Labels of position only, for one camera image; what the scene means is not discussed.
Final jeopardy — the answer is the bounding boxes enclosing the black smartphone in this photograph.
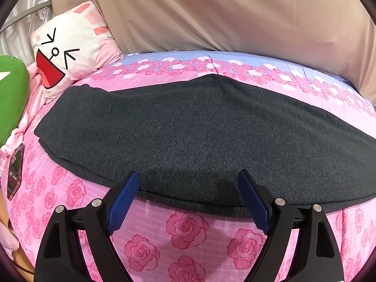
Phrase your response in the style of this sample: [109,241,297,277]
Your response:
[6,143,25,201]

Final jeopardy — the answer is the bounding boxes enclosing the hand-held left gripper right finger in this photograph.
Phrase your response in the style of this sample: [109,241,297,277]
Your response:
[237,169,345,282]

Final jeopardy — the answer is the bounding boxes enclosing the green plush cushion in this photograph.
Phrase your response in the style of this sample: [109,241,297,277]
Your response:
[0,55,30,147]

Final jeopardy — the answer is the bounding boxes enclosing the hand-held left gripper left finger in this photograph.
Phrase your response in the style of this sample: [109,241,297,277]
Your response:
[34,172,140,282]

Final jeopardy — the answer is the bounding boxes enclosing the black cable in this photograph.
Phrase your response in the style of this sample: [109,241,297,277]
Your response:
[13,260,35,274]

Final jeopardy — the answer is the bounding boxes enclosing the dark grey pants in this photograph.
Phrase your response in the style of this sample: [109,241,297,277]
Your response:
[34,73,376,218]

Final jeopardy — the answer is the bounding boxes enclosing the pink rose bed sheet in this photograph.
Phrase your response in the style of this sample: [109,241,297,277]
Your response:
[6,51,376,282]

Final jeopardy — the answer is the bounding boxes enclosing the white rabbit face pillow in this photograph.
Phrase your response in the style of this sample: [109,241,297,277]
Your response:
[29,0,124,100]

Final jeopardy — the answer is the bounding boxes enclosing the white satin curtain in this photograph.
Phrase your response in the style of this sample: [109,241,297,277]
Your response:
[0,0,56,65]

